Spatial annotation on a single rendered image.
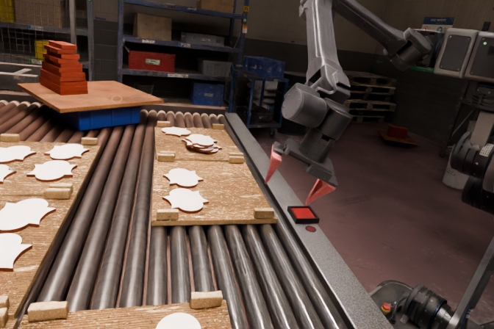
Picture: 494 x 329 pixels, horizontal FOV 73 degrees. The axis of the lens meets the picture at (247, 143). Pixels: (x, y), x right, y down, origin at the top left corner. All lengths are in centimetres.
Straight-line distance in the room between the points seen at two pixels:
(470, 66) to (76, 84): 159
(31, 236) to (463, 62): 132
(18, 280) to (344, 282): 68
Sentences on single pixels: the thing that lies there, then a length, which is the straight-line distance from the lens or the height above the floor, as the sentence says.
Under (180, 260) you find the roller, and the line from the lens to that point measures 84.
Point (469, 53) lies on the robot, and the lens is 132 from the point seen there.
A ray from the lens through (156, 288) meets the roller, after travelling 77.
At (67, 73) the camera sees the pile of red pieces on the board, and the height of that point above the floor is 114.
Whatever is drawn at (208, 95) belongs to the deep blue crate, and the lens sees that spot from 554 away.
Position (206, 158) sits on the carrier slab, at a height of 94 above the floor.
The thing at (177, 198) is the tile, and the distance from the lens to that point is 102.
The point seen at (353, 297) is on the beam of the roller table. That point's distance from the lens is 85.
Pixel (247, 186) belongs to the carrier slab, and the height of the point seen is 94.
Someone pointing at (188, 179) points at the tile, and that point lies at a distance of 113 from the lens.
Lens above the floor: 144
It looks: 19 degrees down
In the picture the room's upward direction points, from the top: 8 degrees clockwise
